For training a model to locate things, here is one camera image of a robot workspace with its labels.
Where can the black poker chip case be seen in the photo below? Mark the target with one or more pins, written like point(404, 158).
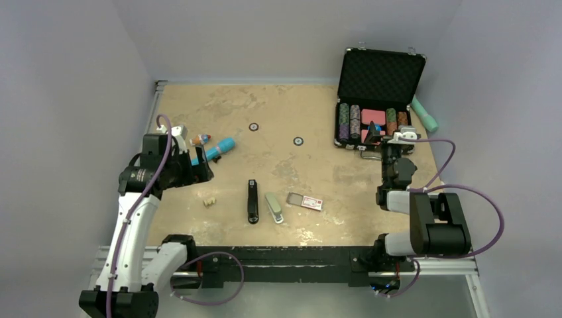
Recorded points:
point(379, 80)

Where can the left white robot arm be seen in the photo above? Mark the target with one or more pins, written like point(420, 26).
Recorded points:
point(126, 288)

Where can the pink card deck box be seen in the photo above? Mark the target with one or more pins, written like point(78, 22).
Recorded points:
point(375, 116)

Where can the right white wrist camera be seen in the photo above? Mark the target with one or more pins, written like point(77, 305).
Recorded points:
point(405, 135)

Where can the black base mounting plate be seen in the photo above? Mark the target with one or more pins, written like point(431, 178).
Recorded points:
point(356, 266)

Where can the red white staple box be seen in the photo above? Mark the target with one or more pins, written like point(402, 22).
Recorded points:
point(304, 201)

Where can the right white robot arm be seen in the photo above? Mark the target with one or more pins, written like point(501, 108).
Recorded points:
point(437, 225)

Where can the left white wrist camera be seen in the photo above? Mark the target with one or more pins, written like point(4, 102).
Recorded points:
point(179, 132)

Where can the cream chess knight piece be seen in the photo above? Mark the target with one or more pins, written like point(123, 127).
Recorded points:
point(209, 202)

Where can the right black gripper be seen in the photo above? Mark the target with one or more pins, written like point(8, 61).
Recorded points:
point(374, 136)

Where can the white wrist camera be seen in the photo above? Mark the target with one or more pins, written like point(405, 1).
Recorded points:
point(179, 132)
point(405, 135)

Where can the blue cylindrical bottle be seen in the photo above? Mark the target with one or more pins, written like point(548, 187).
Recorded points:
point(220, 148)

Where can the black stapler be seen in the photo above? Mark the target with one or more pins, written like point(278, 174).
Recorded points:
point(252, 202)

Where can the beige green stapler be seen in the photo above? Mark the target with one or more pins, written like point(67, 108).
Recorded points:
point(274, 207)

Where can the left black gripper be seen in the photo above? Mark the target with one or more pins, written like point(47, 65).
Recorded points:
point(194, 174)

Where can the small red blue toy figure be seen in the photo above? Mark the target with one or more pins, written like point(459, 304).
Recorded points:
point(200, 139)

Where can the teal cylindrical handle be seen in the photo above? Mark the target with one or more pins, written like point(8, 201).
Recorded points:
point(426, 119)

